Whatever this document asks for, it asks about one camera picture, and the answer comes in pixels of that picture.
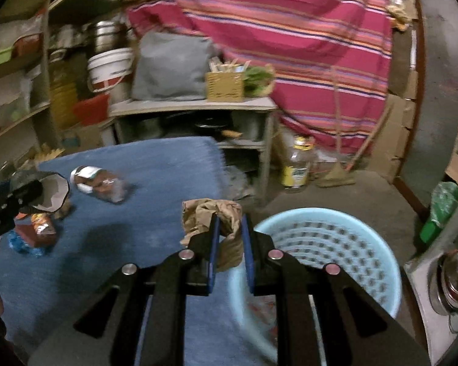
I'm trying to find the brown paper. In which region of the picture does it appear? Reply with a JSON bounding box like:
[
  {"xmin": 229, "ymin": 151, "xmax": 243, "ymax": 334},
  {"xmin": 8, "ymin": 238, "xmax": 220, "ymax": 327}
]
[
  {"xmin": 53, "ymin": 197, "xmax": 74, "ymax": 221},
  {"xmin": 179, "ymin": 197, "xmax": 246, "ymax": 274}
]

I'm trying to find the yellow egg carton tray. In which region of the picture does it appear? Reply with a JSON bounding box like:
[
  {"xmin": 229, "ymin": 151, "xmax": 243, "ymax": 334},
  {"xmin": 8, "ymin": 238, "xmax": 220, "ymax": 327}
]
[{"xmin": 32, "ymin": 143, "xmax": 65, "ymax": 165}]

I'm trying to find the light blue plastic basket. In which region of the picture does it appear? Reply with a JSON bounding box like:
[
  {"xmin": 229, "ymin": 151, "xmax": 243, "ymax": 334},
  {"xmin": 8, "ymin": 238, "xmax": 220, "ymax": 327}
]
[{"xmin": 228, "ymin": 207, "xmax": 402, "ymax": 363}]

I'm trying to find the clear jar of dried fruit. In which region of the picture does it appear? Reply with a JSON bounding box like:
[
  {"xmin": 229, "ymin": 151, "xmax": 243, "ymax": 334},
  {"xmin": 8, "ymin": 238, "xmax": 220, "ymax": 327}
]
[{"xmin": 70, "ymin": 165, "xmax": 127, "ymax": 203}]

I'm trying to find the wooden shelf unit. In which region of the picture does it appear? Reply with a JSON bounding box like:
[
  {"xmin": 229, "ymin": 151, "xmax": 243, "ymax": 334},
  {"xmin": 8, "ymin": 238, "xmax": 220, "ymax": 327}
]
[{"xmin": 0, "ymin": 0, "xmax": 111, "ymax": 170}]

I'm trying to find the blue quilted table cloth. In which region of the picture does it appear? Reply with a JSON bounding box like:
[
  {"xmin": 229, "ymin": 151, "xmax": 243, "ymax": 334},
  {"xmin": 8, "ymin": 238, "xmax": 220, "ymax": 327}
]
[{"xmin": 0, "ymin": 137, "xmax": 227, "ymax": 361}]

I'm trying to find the steel kettle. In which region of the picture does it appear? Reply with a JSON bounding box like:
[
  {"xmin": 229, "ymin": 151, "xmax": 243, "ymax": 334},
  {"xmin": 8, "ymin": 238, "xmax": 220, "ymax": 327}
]
[{"xmin": 429, "ymin": 249, "xmax": 458, "ymax": 316}]

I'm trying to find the yellow cap oil bottle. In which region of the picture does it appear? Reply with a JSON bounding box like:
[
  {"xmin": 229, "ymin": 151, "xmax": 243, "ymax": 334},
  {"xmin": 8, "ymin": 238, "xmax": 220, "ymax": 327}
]
[{"xmin": 281, "ymin": 135, "xmax": 316, "ymax": 192}]

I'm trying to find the large oil jug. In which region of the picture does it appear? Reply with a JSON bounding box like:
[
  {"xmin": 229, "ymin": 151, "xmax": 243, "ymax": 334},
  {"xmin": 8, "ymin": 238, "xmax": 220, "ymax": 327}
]
[{"xmin": 49, "ymin": 49, "xmax": 78, "ymax": 130}]

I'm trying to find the red container on shelf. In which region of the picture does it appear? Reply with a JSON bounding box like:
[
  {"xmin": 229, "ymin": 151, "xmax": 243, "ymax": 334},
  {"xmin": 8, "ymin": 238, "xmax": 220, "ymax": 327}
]
[{"xmin": 12, "ymin": 32, "xmax": 43, "ymax": 58}]

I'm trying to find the white plastic bucket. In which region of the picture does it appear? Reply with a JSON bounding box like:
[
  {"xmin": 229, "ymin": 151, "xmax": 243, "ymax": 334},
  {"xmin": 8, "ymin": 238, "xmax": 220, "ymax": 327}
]
[{"xmin": 87, "ymin": 47, "xmax": 135, "ymax": 105}]

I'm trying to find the steel pot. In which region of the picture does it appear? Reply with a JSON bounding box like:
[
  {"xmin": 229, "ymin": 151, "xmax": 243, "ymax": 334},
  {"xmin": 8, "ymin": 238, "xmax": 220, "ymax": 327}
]
[{"xmin": 87, "ymin": 21, "xmax": 127, "ymax": 54}]

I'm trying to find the grey side table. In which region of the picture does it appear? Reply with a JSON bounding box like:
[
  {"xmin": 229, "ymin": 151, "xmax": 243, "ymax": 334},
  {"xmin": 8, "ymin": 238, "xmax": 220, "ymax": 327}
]
[{"xmin": 108, "ymin": 97, "xmax": 277, "ymax": 205}]

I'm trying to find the grey fabric cover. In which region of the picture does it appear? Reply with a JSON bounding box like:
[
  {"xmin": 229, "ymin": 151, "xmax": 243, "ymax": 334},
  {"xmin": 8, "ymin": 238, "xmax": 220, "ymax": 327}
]
[{"xmin": 131, "ymin": 31, "xmax": 216, "ymax": 102}]

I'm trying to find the yellow plastic utensil basket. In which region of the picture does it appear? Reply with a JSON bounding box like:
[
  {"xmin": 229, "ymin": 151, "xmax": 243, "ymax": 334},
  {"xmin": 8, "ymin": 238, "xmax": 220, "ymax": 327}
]
[{"xmin": 205, "ymin": 57, "xmax": 249, "ymax": 102}]

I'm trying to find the green leafy vegetable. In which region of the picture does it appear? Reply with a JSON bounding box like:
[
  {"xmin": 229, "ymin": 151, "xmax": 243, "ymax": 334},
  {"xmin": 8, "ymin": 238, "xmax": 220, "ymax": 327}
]
[{"xmin": 243, "ymin": 64, "xmax": 275, "ymax": 98}]

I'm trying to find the red striped curtain cloth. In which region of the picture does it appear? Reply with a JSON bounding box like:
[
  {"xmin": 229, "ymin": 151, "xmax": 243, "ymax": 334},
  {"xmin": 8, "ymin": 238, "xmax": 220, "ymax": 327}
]
[{"xmin": 127, "ymin": 0, "xmax": 392, "ymax": 154}]

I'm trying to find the broom with wooden handle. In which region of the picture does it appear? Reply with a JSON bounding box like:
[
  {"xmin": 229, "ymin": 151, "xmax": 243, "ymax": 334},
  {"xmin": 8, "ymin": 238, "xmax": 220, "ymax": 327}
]
[{"xmin": 316, "ymin": 67, "xmax": 391, "ymax": 188}]

